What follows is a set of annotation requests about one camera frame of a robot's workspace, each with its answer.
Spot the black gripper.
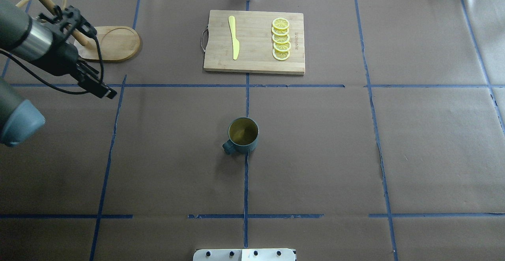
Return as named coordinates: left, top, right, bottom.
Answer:
left=33, top=40, right=117, bottom=99

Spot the dark teal mug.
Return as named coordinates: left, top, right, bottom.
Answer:
left=223, top=117, right=259, bottom=155

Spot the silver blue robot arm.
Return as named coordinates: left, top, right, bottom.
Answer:
left=0, top=0, right=117, bottom=147

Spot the wooden cup storage rack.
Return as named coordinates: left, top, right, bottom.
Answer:
left=16, top=0, right=141, bottom=62

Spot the yellow plastic knife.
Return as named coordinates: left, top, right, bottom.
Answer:
left=228, top=15, right=240, bottom=60

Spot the wooden cutting board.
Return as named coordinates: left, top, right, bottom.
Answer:
left=203, top=10, right=305, bottom=75

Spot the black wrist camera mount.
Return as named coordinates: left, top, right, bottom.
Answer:
left=36, top=5, right=97, bottom=45

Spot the white bracket with screws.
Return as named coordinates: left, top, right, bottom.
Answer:
left=193, top=248, right=297, bottom=261

